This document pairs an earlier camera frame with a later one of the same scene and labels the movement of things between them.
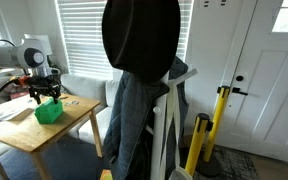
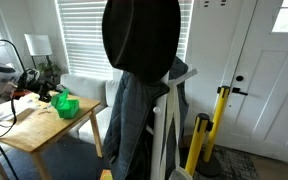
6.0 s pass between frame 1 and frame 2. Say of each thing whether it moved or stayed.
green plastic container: moved
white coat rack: stayed
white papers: stayed
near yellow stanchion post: stayed
